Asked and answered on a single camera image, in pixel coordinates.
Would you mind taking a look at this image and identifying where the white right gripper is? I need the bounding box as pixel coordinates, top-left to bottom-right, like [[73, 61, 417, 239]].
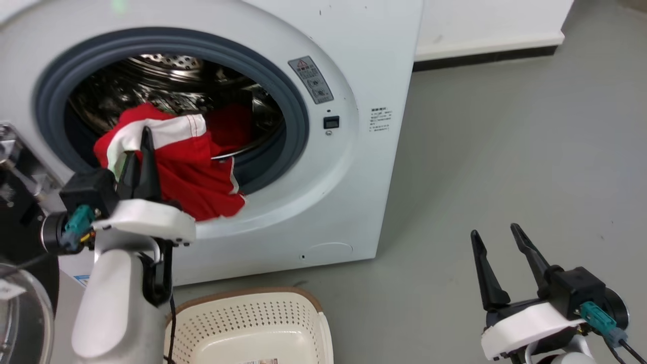
[[470, 223, 589, 361]]

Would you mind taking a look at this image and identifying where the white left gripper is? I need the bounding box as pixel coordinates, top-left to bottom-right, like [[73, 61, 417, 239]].
[[93, 126, 197, 247]]

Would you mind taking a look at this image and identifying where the red and white garment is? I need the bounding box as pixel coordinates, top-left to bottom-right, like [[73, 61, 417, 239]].
[[94, 103, 253, 222]]

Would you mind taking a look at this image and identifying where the washing machine door with glass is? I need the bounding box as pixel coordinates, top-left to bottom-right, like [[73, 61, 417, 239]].
[[0, 121, 62, 364]]

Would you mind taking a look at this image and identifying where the white front-load washing machine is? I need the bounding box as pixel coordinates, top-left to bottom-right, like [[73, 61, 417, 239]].
[[0, 0, 424, 287]]

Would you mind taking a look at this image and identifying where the cream perforated laundry basket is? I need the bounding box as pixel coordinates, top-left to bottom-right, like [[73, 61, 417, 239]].
[[164, 287, 335, 364]]

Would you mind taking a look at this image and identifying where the stainless steel washer drum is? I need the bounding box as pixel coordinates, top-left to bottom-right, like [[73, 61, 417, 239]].
[[66, 53, 285, 158]]

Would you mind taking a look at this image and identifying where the grey rubber door gasket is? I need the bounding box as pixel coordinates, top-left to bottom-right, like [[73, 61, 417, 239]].
[[33, 27, 310, 196]]

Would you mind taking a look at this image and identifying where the small printed text label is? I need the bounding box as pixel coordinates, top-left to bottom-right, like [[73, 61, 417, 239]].
[[370, 107, 393, 133]]

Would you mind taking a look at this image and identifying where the grey warning sticker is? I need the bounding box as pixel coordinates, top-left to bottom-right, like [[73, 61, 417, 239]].
[[288, 56, 335, 105]]

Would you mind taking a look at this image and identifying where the white cabinet with dark base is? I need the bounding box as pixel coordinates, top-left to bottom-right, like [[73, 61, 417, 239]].
[[413, 0, 575, 72]]

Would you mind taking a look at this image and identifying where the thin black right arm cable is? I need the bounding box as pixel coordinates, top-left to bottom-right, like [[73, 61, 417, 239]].
[[604, 336, 647, 364]]

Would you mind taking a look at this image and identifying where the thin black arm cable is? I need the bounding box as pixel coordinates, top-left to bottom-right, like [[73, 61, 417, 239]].
[[604, 336, 647, 364], [166, 295, 177, 364]]

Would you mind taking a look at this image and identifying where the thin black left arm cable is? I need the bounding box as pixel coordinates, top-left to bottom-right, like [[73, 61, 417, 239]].
[[166, 295, 177, 364]]

